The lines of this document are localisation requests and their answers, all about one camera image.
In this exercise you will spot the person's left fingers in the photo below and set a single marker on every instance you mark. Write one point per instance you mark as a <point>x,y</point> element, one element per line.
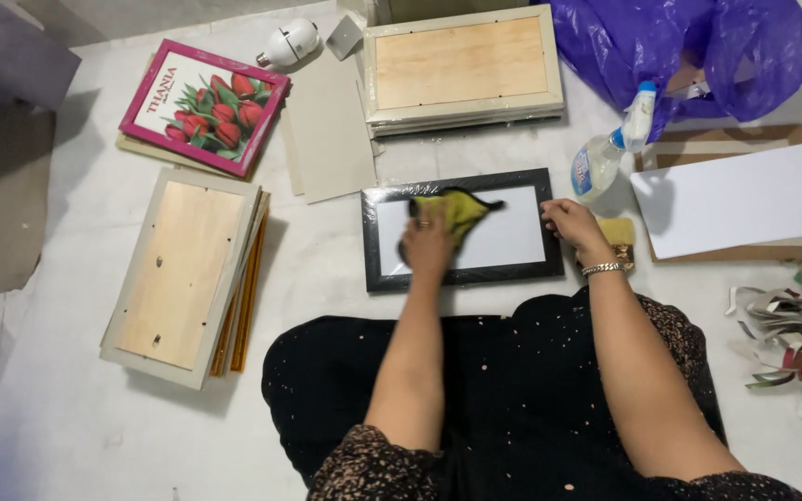
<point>425,216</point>

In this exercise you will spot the yellow cleaning cloth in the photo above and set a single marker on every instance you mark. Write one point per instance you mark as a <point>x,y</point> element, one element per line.
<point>462,209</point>

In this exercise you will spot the stacked cream frames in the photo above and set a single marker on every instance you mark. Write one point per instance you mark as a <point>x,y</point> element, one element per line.
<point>470,125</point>

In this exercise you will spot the white paper sheet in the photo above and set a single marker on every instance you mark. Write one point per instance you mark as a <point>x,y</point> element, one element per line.
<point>735,202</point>

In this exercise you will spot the black picture frame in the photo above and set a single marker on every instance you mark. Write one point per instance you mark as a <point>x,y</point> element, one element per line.
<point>505,240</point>

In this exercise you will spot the beige frame under pink frame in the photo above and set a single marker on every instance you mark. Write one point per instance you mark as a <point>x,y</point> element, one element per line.
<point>143,152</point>

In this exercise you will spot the cream frame with plywood back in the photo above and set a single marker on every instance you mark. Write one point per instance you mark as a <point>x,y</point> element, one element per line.
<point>178,275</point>
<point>460,62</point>

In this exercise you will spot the brown cardboard sheet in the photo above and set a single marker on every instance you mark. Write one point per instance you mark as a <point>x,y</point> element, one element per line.
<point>721,137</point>

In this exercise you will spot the person's left hand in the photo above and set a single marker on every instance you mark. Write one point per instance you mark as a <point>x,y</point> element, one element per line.
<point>430,250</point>

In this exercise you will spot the person's right fingers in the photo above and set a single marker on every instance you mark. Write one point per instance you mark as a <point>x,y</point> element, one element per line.
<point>554,214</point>

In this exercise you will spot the grey cardboard sheets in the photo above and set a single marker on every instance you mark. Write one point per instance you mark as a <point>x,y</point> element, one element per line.
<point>328,132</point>

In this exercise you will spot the white bulb camera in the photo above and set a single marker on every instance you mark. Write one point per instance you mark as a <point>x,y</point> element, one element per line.
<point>291,43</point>

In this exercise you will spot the grey board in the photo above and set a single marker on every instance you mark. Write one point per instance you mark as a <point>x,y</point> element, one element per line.
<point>11,49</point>

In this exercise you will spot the pink frame with tulip picture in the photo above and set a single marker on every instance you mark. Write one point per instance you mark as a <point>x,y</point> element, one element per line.
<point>206,104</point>

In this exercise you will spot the clear spray bottle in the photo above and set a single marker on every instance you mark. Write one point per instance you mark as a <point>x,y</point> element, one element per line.
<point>606,153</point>

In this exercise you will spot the gold picture frame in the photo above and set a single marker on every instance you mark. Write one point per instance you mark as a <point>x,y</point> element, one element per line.
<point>251,299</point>
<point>223,344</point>

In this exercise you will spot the heap of paper strips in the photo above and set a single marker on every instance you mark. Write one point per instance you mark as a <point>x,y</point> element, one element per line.
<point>787,341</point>

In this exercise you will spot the person's black speckled dress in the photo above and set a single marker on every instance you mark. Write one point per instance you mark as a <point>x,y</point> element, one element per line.
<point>512,403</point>

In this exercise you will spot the white floor sheet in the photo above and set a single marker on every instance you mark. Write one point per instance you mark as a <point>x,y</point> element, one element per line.
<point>95,431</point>

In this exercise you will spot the small grey card piece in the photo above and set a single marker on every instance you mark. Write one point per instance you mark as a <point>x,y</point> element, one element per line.
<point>343,36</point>

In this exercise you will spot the purple plastic bag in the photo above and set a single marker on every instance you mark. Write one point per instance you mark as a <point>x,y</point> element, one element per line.
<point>658,49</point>

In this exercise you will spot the person's right hand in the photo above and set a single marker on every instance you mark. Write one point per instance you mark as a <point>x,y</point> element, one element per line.
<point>578,226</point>

